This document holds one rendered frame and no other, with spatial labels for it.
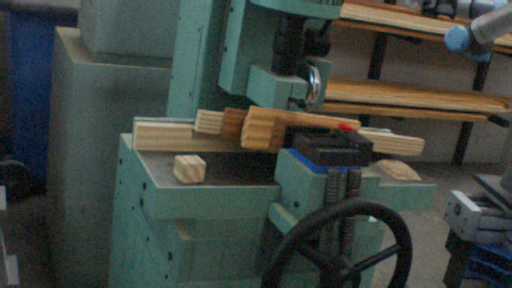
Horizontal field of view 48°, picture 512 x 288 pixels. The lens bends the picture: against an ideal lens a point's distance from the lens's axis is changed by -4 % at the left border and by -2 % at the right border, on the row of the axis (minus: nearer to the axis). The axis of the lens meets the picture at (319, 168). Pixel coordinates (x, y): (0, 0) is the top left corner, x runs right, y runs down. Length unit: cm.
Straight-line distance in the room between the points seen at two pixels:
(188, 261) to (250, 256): 12
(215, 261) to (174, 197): 16
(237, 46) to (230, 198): 34
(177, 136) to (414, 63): 331
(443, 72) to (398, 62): 44
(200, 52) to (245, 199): 40
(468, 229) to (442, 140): 316
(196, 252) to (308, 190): 23
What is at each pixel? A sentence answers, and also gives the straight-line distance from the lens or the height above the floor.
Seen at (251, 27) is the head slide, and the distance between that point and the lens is 124.
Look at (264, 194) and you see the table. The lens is 107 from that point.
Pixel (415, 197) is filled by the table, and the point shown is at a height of 87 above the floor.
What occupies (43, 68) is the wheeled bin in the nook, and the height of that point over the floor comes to 65.
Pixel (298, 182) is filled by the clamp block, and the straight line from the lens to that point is 102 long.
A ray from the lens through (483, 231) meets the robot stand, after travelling 164.
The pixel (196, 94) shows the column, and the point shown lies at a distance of 134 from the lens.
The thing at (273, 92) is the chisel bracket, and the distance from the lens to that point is 114.
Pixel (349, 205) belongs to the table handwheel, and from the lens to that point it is 93.
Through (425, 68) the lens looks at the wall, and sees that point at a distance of 442.
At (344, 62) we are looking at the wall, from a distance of 401.
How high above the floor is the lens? 129
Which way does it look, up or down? 19 degrees down
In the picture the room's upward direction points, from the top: 12 degrees clockwise
